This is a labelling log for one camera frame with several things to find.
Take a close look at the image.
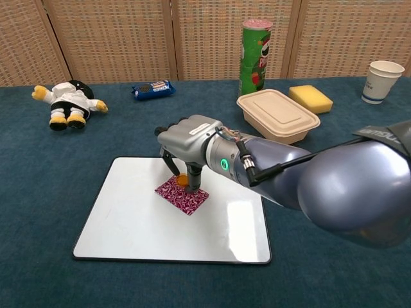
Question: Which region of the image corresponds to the white rectangular board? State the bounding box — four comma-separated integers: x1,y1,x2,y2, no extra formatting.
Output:
72,156,272,266

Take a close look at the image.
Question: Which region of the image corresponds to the blue Oreo cookie pack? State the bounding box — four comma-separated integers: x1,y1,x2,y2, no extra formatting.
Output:
130,80,177,102

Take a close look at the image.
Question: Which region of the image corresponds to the green Pringles can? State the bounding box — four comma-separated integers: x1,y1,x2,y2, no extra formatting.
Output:
238,18,274,98

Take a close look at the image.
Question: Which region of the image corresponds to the white paper cup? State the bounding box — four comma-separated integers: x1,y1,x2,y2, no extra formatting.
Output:
362,60,406,105

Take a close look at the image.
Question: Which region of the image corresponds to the black white plush doll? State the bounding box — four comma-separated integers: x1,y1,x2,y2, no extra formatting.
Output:
31,80,109,132

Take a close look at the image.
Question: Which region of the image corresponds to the woven folding screen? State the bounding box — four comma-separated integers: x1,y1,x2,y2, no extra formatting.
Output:
0,0,411,87

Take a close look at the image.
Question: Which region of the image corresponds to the beige lidded food container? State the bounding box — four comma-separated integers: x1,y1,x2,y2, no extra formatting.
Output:
236,89,321,145

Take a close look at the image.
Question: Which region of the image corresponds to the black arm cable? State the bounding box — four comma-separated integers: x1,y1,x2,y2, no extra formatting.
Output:
236,136,367,188

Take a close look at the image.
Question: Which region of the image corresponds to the blue felt table cover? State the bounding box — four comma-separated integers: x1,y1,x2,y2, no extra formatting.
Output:
0,76,411,308

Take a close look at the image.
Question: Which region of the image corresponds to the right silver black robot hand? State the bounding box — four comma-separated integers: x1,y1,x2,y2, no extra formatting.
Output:
154,115,223,195

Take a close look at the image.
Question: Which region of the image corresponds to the magenta patterned square pad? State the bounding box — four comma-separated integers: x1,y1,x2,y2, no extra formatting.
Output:
154,175,210,216

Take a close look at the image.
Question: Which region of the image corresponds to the yellow sponge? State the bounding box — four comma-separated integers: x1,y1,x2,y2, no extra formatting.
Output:
288,84,334,116

